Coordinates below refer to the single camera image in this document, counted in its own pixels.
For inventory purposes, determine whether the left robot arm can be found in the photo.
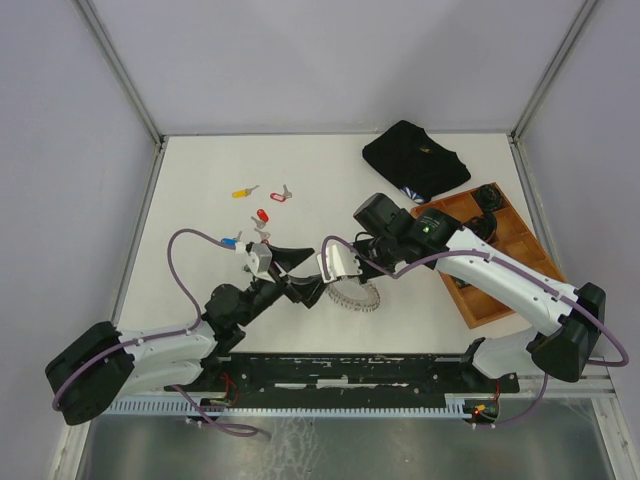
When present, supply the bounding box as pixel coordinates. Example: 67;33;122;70
45;243;334;426

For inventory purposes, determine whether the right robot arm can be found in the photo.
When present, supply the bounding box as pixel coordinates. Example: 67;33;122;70
354;193;606;391

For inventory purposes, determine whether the solid red tagged key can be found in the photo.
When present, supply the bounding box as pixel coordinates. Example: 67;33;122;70
251;209;269;229

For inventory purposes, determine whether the purple cable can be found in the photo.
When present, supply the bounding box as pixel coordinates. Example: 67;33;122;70
52;228;259;436
320;235;630;429

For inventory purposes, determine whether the metal disc with keyrings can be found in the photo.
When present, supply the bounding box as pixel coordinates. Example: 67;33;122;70
326;279;381;313

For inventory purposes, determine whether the blue tagged key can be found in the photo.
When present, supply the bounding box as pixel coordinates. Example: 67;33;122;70
220;231;242;248

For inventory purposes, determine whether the wooden compartment tray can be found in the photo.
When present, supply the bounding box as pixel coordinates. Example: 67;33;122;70
411;183;565;329

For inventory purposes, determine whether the red frame tagged key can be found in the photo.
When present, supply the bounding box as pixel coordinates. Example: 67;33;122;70
254;228;271;244

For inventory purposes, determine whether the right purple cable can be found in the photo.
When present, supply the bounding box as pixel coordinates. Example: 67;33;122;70
320;235;630;429

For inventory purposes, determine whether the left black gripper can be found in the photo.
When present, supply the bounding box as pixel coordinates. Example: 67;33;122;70
236;242;329;327

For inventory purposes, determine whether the red open tagged key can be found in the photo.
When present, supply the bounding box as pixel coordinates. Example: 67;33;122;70
270;184;292;203

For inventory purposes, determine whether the black round item in tray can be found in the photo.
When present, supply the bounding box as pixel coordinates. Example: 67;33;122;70
473;184;504;212

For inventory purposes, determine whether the white slotted cable duct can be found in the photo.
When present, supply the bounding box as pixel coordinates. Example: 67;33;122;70
107;388;471;419

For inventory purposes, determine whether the yellow tagged key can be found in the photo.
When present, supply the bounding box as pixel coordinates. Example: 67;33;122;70
231;185;259;199

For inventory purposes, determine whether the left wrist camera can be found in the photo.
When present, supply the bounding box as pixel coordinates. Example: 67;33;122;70
235;242;286;283

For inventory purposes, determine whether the black folded cloth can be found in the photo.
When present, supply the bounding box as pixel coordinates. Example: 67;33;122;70
362;120;471;204

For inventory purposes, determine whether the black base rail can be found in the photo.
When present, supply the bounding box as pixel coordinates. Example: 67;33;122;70
183;353;520;406

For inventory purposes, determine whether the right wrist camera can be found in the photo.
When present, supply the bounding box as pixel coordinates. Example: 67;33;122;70
316;244;363;284

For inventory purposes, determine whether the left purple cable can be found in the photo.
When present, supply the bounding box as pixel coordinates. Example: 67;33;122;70
52;228;259;436

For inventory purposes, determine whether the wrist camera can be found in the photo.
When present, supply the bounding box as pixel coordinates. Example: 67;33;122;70
235;242;286;283
316;244;363;284

